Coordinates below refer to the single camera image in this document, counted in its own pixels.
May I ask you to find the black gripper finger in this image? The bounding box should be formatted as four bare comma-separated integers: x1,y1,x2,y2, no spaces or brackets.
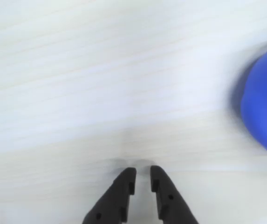
150,165,199,224
81,167,137,224

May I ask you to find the blue rubber duck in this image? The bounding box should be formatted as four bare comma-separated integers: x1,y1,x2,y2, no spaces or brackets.
240,44,267,162

